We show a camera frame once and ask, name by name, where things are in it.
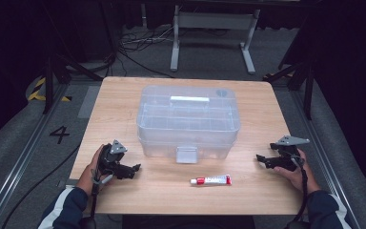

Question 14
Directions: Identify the grey metal table frame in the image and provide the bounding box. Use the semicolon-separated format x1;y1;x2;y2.
170;4;261;75

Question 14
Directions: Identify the bundle of floor cables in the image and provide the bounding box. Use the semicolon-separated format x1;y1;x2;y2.
117;25;175;79

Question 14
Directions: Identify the right hand-held gripper cable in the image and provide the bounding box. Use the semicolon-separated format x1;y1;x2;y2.
284;154;310;229

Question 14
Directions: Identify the left hand-held gripper cable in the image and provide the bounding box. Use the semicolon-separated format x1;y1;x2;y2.
81;168;115;229

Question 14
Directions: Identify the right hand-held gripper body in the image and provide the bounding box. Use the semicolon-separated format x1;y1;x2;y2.
275;135;311;171

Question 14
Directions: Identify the black floor cable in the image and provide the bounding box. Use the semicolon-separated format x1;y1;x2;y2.
1;142;82;229

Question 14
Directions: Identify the clear plastic storage box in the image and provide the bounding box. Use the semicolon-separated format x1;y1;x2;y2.
135;84;242;165

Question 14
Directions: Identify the black tripod stand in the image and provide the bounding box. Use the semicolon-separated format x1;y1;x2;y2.
263;60;315;121
42;53;104;115

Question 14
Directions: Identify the yellow black floor tape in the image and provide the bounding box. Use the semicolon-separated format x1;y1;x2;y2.
28;76;72;103

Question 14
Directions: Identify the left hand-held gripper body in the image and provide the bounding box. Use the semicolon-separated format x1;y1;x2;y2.
97;138;129;179

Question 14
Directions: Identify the metal floor rail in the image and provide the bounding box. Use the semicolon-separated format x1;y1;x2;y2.
0;82;70;229
290;90;361;229

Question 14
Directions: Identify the white red ointment tube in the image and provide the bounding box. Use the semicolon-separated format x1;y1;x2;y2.
190;174;233;186

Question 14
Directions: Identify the person's left hand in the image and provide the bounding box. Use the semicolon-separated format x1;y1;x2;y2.
75;144;115;196

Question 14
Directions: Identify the person's right hand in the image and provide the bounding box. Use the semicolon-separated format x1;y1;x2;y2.
273;148;321;195

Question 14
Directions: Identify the hand-held gripper cable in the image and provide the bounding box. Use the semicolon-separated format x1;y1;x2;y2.
284;154;310;229
81;168;115;229

